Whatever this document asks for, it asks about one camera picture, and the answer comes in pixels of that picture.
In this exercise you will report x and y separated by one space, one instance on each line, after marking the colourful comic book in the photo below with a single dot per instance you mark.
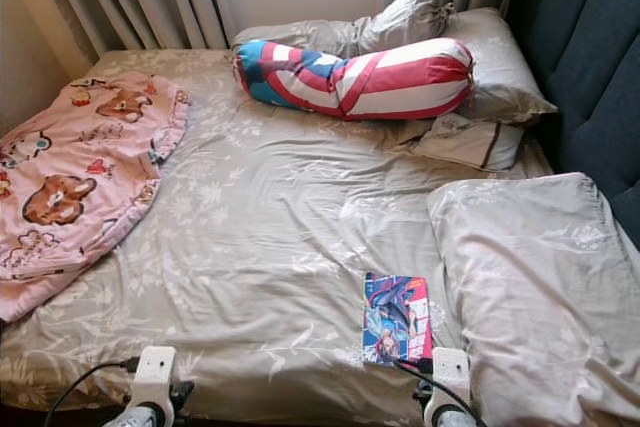
398 317

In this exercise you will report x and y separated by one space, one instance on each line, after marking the large grey floral pillow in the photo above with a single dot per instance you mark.
530 277

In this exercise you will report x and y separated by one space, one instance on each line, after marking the pink bear print blanket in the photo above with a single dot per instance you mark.
75 177

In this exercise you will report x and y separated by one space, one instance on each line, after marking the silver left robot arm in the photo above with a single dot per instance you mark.
153 418

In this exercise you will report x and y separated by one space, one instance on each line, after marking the bed with grey floral sheet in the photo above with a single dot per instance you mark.
260 227

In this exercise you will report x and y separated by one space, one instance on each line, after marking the small grey folded pillow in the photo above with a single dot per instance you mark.
470 143

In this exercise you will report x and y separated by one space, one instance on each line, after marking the red white blue bolster pillow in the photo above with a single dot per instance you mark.
400 82

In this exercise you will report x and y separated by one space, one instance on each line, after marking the grey knotted bolster pillow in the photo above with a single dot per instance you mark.
415 17

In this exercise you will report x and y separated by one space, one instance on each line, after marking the dark blue padded headboard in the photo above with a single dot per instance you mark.
585 47

